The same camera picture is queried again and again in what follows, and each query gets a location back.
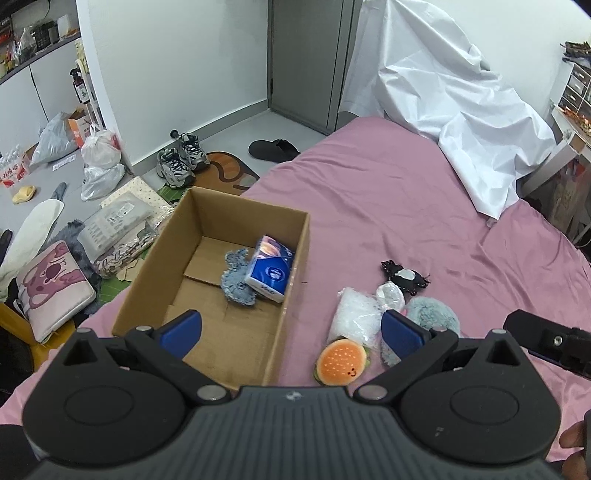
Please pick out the white slipper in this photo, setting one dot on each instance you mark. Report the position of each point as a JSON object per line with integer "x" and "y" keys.
{"x": 32, "y": 230}

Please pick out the dark furry rug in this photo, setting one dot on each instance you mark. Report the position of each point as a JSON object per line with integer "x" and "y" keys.
{"x": 76, "y": 233}

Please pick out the patterned folded fabric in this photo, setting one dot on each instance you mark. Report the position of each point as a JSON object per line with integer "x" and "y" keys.
{"x": 124, "y": 256}

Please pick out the yellow stool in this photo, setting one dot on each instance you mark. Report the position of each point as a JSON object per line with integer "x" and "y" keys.
{"x": 18, "y": 327}

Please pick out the small drawer organizer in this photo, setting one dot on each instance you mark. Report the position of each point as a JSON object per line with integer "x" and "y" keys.
{"x": 577, "y": 85}

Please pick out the white kitchen cabinet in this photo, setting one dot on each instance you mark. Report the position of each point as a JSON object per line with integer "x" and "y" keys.
{"x": 18, "y": 101}

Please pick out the black slipper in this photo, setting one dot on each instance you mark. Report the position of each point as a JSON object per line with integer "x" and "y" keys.
{"x": 272, "y": 150}

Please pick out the pink cartoon cushion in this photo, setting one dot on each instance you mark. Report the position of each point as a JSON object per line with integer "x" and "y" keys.
{"x": 53, "y": 290}

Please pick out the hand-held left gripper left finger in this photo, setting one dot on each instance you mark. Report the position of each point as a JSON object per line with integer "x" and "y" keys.
{"x": 182, "y": 334}

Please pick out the white desk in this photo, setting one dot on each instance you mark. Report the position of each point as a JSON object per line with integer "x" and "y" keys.
{"x": 561, "y": 143}

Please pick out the grey sock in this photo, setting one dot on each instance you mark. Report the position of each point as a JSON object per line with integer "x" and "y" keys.
{"x": 58, "y": 190}

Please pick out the grey door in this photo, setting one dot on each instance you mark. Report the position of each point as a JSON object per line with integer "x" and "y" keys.
{"x": 309, "y": 60}

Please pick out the burger plush toy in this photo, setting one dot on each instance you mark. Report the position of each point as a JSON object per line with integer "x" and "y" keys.
{"x": 340, "y": 362}

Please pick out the blue tissue pack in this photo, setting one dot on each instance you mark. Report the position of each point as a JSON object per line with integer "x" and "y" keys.
{"x": 270, "y": 270}

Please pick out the grey-blue fluffy plush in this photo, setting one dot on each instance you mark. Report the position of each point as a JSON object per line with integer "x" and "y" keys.
{"x": 434, "y": 311}

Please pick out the dark spray bottle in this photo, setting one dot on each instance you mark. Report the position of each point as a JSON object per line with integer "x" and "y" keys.
{"x": 79, "y": 87}

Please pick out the cardboard box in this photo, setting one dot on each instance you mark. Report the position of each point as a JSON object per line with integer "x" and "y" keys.
{"x": 240, "y": 350}

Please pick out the white and red plastic bag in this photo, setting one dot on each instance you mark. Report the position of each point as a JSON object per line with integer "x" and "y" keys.
{"x": 101, "y": 147}

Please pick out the brown cat-shaped mat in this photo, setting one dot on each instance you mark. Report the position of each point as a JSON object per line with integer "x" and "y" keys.
{"x": 231, "y": 170}

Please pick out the clear plastic bag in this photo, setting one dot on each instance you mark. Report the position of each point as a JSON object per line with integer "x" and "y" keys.
{"x": 101, "y": 182}

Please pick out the orange and white carton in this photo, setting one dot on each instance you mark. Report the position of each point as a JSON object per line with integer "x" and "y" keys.
{"x": 78, "y": 127}

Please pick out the packaged goods on floor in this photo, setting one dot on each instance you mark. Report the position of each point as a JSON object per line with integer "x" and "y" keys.
{"x": 113, "y": 290}

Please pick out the blue-grey knitted cloth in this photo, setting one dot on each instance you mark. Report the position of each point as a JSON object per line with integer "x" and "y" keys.
{"x": 235, "y": 281}

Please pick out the white cover sheet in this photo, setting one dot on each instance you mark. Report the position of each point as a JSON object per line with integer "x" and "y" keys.
{"x": 425, "y": 92}

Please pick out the grey sneaker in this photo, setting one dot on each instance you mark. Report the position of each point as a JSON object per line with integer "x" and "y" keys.
{"x": 173, "y": 168}
{"x": 194, "y": 152}

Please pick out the grey wrapped package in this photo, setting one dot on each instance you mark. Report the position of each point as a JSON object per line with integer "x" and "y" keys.
{"x": 113, "y": 226}

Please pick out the yellow slipper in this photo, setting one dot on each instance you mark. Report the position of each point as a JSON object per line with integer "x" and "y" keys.
{"x": 24, "y": 194}

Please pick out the black and white bow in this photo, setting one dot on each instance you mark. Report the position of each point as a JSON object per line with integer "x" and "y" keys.
{"x": 406, "y": 277}

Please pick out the beige dotted cloth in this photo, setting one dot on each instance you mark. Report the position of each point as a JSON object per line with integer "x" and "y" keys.
{"x": 134, "y": 191}

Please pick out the grey plastic bag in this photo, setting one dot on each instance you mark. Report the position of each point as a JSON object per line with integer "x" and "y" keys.
{"x": 55, "y": 141}

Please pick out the white fluffy pack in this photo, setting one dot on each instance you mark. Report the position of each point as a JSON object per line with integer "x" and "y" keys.
{"x": 355, "y": 314}

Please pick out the small white bagged item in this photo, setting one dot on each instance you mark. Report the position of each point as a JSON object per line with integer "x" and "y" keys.
{"x": 390, "y": 295}

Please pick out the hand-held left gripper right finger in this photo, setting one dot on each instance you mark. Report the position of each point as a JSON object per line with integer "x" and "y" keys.
{"x": 401, "y": 337}

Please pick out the black kitchen appliance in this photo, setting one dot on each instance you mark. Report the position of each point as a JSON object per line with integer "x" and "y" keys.
{"x": 45, "y": 33}

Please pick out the pack of water bottles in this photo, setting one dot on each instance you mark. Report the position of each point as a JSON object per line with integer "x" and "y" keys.
{"x": 13, "y": 168}

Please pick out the person's right hand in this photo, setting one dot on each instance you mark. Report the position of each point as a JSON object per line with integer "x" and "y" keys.
{"x": 574, "y": 437}

